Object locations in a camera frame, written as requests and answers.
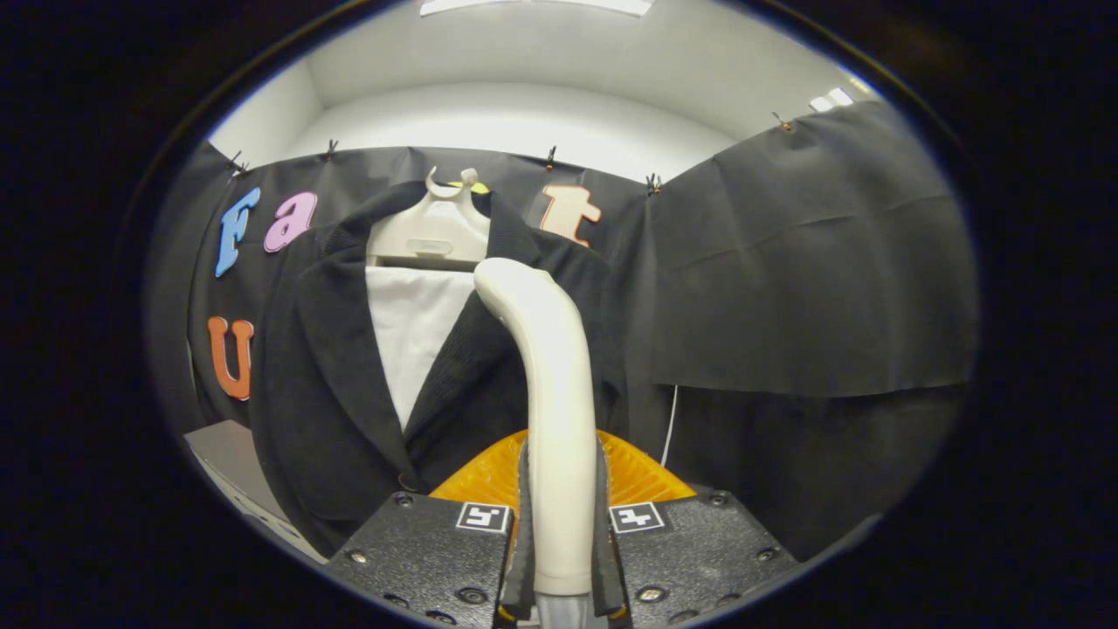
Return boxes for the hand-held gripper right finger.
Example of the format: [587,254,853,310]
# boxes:
[594,426,801,626]

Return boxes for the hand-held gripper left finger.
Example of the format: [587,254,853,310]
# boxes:
[326,428,536,629]

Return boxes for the black blazer jacket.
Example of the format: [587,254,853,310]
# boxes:
[249,180,654,560]

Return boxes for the white garment steamer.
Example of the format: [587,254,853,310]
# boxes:
[473,257,605,629]

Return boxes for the grey cabinet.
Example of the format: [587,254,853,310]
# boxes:
[183,418,330,565]

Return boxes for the black backdrop cloth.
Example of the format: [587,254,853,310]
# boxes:
[144,100,981,562]

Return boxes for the white plastic hanger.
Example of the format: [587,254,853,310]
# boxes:
[364,167,493,271]

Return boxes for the long ceiling light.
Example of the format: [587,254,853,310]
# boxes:
[418,0,654,18]

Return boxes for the white cord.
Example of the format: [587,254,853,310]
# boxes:
[659,384,681,469]

